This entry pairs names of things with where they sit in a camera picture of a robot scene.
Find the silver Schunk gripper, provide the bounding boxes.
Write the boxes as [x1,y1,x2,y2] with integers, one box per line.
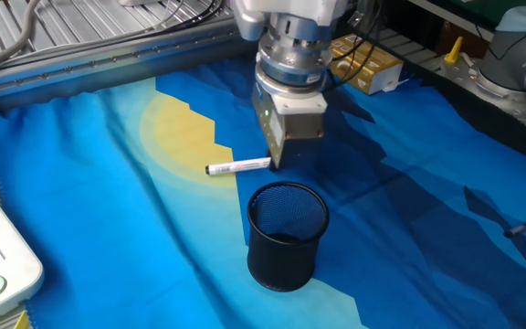
[250,83,329,173]

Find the white marker pen black cap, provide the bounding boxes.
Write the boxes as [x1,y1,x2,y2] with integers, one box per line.
[205,156,272,176]

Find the black mesh pen holder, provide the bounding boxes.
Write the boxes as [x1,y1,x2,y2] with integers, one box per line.
[246,181,331,293]

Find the yellow tissue box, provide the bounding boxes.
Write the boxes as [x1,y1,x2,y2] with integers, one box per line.
[329,34,405,96]

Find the blue mountain print cloth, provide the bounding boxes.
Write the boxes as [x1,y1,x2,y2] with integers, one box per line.
[0,48,526,329]

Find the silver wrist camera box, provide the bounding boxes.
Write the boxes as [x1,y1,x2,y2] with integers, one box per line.
[230,0,273,42]

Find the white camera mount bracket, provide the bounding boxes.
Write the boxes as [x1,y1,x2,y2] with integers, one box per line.
[239,0,351,27]

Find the silver aluminium rail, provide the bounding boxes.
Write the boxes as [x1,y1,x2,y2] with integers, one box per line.
[0,2,264,113]

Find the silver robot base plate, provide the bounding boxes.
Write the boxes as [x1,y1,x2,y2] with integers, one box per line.
[420,45,526,133]

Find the thick grey cable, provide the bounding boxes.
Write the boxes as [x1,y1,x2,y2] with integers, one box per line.
[0,0,43,77]

